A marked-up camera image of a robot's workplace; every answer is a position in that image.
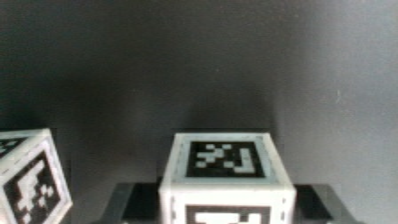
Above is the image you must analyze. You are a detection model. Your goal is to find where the white tagged cube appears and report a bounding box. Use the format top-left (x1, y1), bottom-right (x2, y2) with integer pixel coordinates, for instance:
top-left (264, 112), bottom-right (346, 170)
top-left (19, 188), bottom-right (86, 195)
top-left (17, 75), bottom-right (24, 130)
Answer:
top-left (157, 133), bottom-right (296, 224)
top-left (0, 129), bottom-right (72, 224)

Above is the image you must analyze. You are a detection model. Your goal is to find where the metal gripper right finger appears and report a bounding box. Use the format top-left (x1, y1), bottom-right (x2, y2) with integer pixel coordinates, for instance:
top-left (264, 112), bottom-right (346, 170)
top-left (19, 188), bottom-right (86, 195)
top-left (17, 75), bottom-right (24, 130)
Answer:
top-left (292, 184), bottom-right (365, 224)

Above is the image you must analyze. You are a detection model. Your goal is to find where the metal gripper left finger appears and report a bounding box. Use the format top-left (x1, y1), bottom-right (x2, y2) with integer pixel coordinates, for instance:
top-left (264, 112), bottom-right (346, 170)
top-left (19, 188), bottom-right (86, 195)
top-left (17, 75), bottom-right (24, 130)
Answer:
top-left (93, 182), bottom-right (159, 224)

